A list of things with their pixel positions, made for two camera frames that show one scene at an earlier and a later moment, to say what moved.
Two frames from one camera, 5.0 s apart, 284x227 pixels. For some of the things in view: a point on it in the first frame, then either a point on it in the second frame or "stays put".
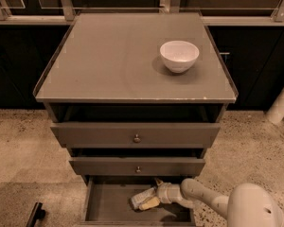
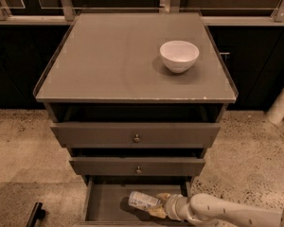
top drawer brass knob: x=136 y=139 stays put
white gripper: x=163 y=193 to x=170 y=206
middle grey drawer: x=134 y=165 stays put
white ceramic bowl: x=179 y=56 stays put
